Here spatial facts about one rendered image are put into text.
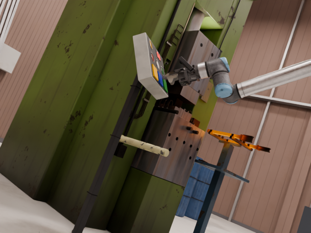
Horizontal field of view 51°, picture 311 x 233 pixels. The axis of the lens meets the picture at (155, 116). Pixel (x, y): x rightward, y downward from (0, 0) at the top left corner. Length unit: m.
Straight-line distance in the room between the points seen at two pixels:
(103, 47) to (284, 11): 8.47
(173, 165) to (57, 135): 0.89
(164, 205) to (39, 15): 4.60
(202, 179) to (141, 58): 3.93
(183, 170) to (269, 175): 6.45
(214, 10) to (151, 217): 1.71
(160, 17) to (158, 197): 1.26
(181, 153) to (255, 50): 8.01
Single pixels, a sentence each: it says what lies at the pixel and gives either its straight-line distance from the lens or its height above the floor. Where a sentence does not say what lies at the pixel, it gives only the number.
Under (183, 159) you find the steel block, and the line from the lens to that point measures 2.42.
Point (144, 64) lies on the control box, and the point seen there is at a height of 1.02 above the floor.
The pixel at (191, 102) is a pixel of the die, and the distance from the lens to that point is 2.47.
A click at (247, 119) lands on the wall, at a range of 9.33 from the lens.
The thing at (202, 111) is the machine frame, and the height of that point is 1.11.
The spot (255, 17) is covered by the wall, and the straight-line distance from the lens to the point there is 10.82.
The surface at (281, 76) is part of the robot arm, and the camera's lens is 1.89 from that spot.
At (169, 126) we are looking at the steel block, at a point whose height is 0.82.
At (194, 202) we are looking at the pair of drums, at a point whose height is 0.25.
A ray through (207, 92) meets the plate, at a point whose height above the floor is 1.27.
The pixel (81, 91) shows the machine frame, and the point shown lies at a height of 0.85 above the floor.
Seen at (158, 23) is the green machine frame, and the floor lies 1.47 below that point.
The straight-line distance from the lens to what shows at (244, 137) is 2.50.
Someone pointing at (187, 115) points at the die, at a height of 0.97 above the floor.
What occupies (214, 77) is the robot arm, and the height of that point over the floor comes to 1.09.
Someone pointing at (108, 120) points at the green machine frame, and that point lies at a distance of 2.28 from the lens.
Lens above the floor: 0.50
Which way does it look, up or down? 9 degrees up
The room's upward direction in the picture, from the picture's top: 21 degrees clockwise
